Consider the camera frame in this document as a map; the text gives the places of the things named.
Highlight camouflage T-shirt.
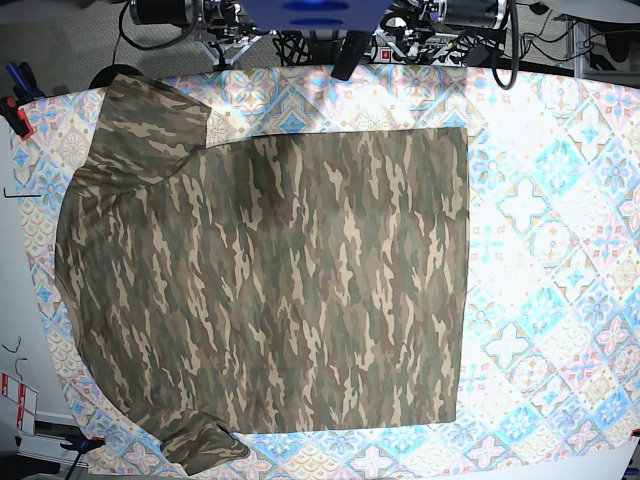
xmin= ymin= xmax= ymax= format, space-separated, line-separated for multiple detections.
xmin=55 ymin=76 xmax=470 ymax=475

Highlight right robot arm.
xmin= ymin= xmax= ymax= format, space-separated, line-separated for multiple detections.
xmin=118 ymin=0 xmax=268 ymax=71

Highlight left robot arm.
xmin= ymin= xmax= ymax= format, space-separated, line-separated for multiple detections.
xmin=376 ymin=0 xmax=538 ymax=90

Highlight patterned tile tablecloth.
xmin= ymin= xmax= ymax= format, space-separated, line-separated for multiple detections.
xmin=9 ymin=63 xmax=640 ymax=480

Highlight black orange clamp bottom left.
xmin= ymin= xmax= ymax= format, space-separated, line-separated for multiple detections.
xmin=60 ymin=434 xmax=105 ymax=476

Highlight black allen key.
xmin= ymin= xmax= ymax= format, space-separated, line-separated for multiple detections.
xmin=2 ymin=188 xmax=42 ymax=199

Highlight red white label tag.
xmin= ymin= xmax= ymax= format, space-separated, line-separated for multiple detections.
xmin=1 ymin=372 xmax=38 ymax=436

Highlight tangled black cables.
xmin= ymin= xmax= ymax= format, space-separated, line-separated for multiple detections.
xmin=272 ymin=30 xmax=314 ymax=67

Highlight black post under mount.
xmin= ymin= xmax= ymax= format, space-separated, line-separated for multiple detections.
xmin=331 ymin=31 xmax=372 ymax=81

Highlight power strip with red switch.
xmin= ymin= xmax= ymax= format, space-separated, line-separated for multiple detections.
xmin=364 ymin=38 xmax=464 ymax=67

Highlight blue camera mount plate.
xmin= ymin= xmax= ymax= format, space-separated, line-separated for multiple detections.
xmin=239 ymin=0 xmax=392 ymax=32

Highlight blue handled clamp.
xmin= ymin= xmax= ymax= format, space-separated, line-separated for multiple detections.
xmin=6 ymin=62 xmax=45 ymax=103

